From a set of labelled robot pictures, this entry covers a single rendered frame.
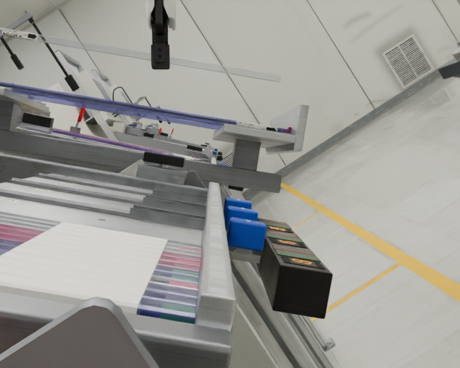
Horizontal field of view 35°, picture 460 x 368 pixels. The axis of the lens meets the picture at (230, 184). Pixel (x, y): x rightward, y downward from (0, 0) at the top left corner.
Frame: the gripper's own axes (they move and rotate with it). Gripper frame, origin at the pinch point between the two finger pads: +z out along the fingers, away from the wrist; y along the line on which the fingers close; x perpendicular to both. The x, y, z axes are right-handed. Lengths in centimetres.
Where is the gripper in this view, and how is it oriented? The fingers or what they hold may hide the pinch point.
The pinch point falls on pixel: (160, 56)
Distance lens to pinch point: 129.9
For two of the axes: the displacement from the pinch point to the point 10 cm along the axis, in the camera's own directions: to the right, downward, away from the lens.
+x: -10.0, 0.2, -0.7
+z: 0.1, 10.0, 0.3
